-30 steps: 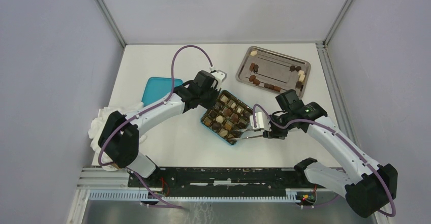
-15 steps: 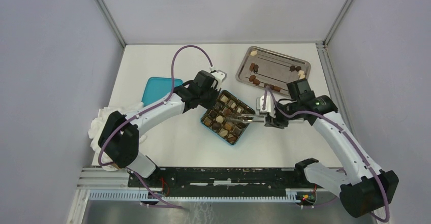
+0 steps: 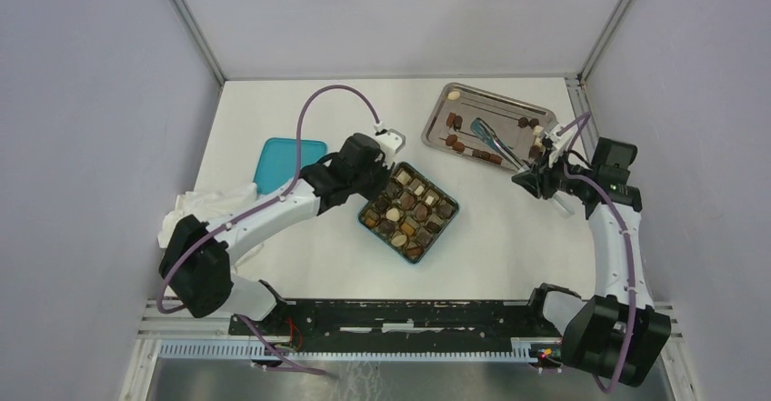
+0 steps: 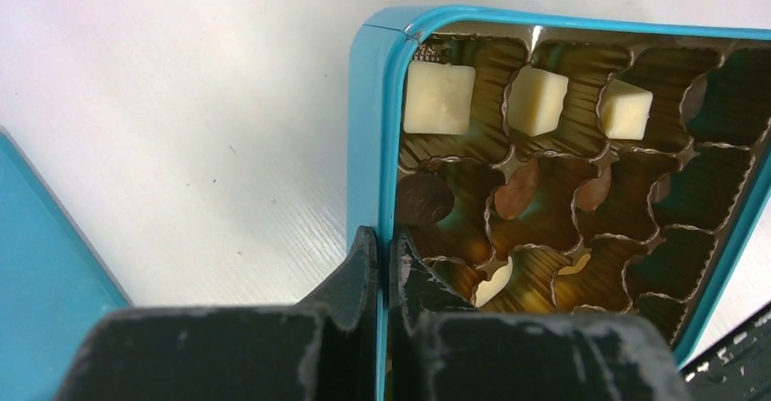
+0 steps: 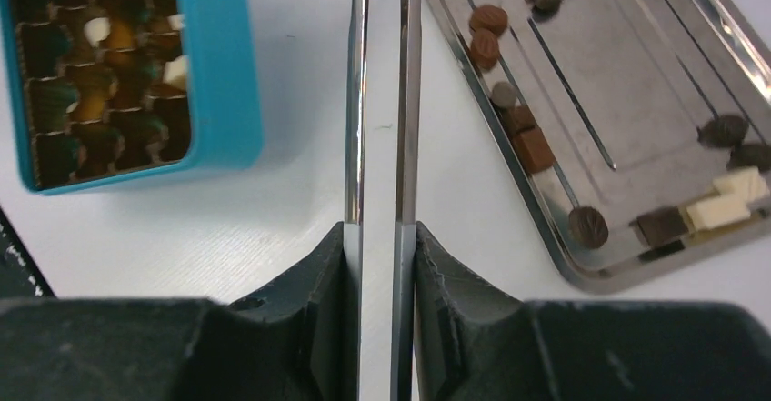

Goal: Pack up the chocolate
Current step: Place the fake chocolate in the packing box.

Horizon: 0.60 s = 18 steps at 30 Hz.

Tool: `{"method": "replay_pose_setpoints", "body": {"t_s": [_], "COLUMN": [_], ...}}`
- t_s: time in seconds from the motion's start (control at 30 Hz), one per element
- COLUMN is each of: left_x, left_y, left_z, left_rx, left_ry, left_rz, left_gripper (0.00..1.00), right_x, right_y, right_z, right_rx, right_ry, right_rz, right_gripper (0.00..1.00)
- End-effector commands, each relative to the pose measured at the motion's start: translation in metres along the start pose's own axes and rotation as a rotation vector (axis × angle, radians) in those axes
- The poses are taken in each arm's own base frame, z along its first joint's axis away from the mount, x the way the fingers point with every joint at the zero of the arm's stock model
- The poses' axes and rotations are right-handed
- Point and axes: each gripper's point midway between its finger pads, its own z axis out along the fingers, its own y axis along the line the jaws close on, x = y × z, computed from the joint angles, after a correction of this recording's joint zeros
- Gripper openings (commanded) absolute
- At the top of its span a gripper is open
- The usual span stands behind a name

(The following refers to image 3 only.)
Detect teal chocolate box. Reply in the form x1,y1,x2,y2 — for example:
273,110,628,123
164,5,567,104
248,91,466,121
357,162,460,265

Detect teal box lid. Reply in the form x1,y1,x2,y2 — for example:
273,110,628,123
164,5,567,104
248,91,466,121
253,137,328,195

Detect steel serving tongs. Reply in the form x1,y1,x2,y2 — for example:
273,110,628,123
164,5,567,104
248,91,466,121
469,117,576,219

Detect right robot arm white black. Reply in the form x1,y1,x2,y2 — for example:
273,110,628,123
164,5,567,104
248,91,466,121
511,137,671,391

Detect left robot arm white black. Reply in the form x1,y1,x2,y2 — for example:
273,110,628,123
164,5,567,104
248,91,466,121
156,130,406,336

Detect steel tray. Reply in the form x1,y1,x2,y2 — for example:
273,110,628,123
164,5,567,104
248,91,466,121
421,83,556,174

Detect white cloth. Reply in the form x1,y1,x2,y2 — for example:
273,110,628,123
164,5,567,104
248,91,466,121
157,182,258,256

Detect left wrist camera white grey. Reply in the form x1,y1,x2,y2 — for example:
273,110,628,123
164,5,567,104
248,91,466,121
374,122,406,155

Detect wrist camera white grey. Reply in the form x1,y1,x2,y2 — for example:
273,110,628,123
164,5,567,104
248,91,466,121
374,122,406,155
538,124,576,167

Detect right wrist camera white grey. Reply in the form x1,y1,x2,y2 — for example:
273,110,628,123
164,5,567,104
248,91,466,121
538,124,576,167

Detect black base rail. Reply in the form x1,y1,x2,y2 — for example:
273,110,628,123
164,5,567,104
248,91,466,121
228,299,560,353

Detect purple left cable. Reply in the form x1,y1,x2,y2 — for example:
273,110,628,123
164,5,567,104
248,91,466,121
155,84,384,378

